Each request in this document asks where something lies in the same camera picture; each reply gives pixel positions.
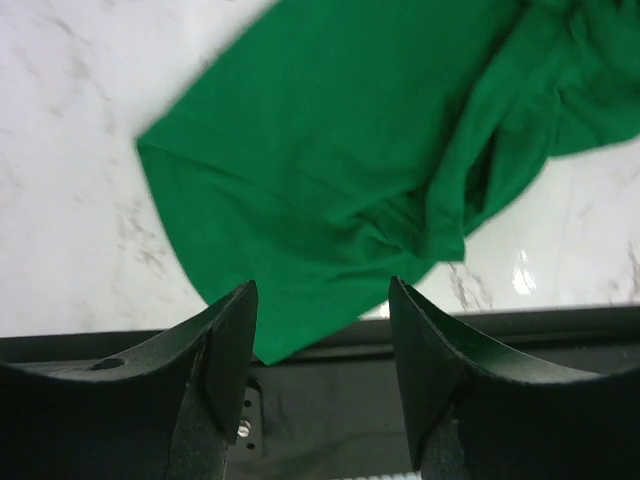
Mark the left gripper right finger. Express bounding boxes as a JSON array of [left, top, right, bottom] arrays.
[[388, 278, 639, 479]]

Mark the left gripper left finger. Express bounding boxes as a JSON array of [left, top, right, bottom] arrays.
[[1, 281, 258, 479]]

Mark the green polo shirt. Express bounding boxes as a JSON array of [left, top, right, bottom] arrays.
[[136, 1, 639, 364]]

